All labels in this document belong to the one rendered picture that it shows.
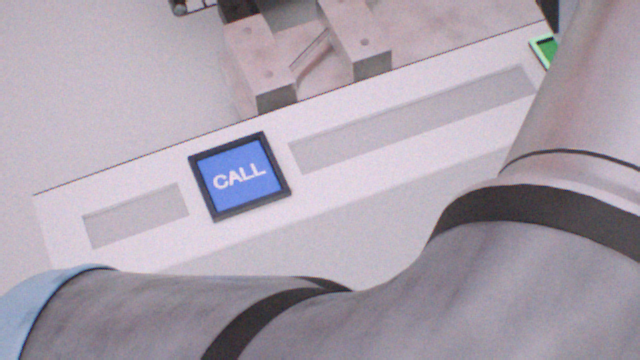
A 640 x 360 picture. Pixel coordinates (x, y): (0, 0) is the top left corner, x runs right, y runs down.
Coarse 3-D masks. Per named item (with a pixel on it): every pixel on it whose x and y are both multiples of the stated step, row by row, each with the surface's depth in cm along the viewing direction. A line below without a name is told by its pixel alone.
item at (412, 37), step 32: (384, 0) 107; (416, 0) 106; (448, 0) 106; (480, 0) 106; (512, 0) 106; (288, 32) 105; (320, 32) 105; (384, 32) 104; (416, 32) 104; (448, 32) 104; (480, 32) 104; (224, 64) 104; (288, 64) 103; (320, 64) 103
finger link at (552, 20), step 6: (534, 0) 84; (540, 0) 82; (546, 0) 82; (552, 0) 83; (540, 6) 83; (546, 6) 83; (552, 6) 83; (546, 12) 83; (552, 12) 84; (558, 12) 84; (546, 18) 84; (552, 18) 84; (558, 18) 84; (552, 24) 85; (558, 24) 85; (552, 30) 85; (558, 30) 85
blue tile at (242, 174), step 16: (256, 144) 88; (208, 160) 87; (224, 160) 87; (240, 160) 87; (256, 160) 87; (208, 176) 87; (224, 176) 87; (240, 176) 87; (256, 176) 86; (272, 176) 86; (208, 192) 86; (224, 192) 86; (240, 192) 86; (256, 192) 86; (272, 192) 86; (224, 208) 85
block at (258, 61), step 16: (256, 16) 103; (224, 32) 102; (240, 32) 102; (256, 32) 102; (240, 48) 101; (256, 48) 101; (272, 48) 100; (240, 64) 100; (256, 64) 100; (272, 64) 100; (256, 80) 99; (272, 80) 99; (288, 80) 98; (256, 96) 98; (272, 96) 99; (288, 96) 99; (256, 112) 100
